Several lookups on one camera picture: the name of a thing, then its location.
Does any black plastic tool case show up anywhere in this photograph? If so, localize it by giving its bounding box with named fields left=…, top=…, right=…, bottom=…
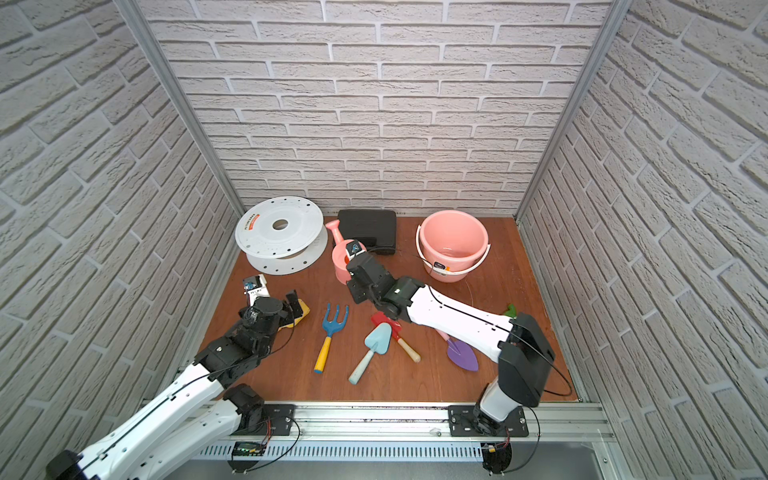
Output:
left=338, top=209, right=397, bottom=255

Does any purple trowel pink handle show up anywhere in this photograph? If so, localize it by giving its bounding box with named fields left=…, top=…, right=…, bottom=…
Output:
left=437, top=330, right=479, bottom=372

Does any pink plastic bucket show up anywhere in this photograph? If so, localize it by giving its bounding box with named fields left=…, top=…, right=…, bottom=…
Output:
left=415, top=210, right=491, bottom=283

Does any pink watering can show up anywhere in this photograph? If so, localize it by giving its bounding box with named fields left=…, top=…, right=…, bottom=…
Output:
left=325, top=219, right=352, bottom=285

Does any light blue trowel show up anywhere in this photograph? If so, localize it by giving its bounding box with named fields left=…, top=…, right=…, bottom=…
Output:
left=348, top=323, right=392, bottom=385

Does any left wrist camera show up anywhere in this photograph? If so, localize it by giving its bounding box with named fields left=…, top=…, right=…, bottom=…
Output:
left=243, top=274, right=270, bottom=306

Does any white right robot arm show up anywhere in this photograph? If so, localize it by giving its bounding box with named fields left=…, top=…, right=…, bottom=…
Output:
left=347, top=253, right=555, bottom=423

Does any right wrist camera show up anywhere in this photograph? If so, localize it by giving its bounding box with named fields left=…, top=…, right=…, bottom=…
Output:
left=344, top=239, right=366, bottom=259

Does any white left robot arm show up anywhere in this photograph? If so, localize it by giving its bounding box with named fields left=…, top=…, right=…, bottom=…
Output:
left=45, top=292, right=309, bottom=479

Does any white cable spool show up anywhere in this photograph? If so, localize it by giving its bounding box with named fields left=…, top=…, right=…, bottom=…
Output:
left=235, top=196, right=328, bottom=275

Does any red shovel wooden handle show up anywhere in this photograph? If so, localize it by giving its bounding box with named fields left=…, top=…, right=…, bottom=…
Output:
left=371, top=312, right=422, bottom=363

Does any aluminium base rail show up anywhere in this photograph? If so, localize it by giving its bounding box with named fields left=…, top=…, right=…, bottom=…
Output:
left=196, top=402, right=615, bottom=470

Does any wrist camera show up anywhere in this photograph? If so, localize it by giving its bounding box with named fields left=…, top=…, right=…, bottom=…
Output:
left=243, top=274, right=270, bottom=306
left=344, top=239, right=366, bottom=259

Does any blue rake yellow handle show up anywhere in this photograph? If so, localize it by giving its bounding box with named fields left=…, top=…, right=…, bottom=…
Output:
left=313, top=304, right=349, bottom=374

